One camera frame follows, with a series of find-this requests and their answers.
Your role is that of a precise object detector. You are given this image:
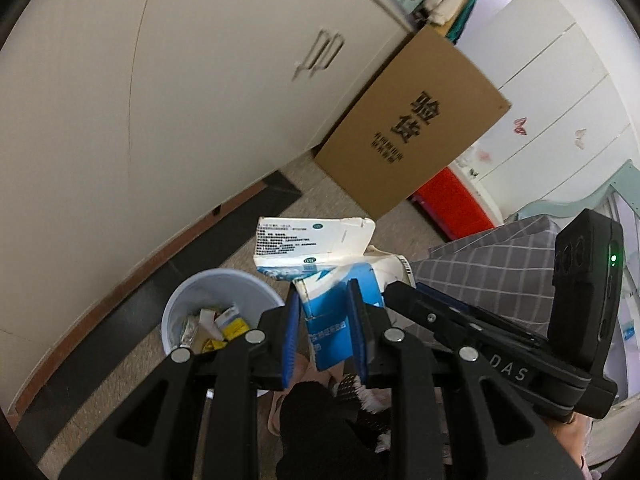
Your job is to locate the light blue plastic bucket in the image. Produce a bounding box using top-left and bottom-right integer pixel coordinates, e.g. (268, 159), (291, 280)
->
(160, 268), (286, 362)

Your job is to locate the white wardrobe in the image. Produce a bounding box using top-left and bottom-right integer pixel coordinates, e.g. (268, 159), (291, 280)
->
(449, 0), (640, 212)

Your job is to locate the green hanging jacket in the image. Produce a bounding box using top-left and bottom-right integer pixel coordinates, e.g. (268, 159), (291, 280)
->
(444, 0), (482, 44)

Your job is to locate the tall cardboard box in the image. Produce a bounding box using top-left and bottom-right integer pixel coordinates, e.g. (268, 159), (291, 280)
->
(313, 24), (512, 219)

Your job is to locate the teal bunk bed frame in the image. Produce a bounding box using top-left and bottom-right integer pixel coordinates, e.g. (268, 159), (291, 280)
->
(514, 159), (640, 222)

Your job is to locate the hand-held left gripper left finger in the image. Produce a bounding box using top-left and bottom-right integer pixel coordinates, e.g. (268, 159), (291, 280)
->
(59, 292), (301, 480)

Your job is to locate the grey checked tablecloth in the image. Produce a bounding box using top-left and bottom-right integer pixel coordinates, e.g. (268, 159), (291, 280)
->
(414, 214), (622, 342)

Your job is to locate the white blue print carton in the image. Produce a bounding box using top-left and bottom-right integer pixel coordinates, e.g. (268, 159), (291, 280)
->
(252, 216), (376, 281)

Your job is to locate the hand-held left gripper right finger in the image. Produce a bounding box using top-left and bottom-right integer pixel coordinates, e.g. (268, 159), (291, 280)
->
(347, 279), (584, 480)

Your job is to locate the white paper scrap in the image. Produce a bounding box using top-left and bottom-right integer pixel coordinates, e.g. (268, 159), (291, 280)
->
(198, 307), (221, 341)

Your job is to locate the white low cabinet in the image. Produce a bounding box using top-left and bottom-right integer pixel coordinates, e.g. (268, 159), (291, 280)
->
(0, 0), (417, 413)

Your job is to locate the black white slipper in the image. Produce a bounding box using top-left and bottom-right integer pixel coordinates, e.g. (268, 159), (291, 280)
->
(332, 374), (397, 452)

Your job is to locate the yellow white small carton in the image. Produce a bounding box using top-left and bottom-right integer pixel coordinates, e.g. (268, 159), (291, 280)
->
(215, 307), (251, 344)

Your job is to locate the silver blister pack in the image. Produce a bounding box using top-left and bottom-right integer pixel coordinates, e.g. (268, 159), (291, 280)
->
(178, 312), (202, 349)

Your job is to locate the person's right hand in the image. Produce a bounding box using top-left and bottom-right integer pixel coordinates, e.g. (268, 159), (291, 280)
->
(547, 415), (594, 461)

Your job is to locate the red storage box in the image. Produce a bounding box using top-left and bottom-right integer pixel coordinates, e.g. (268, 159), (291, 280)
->
(412, 167), (494, 241)

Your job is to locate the pink slipper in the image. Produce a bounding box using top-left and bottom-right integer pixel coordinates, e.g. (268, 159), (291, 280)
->
(269, 350), (322, 437)

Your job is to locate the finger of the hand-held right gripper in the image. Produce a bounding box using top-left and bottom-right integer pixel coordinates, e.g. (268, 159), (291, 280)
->
(384, 281), (501, 361)
(417, 283), (549, 347)

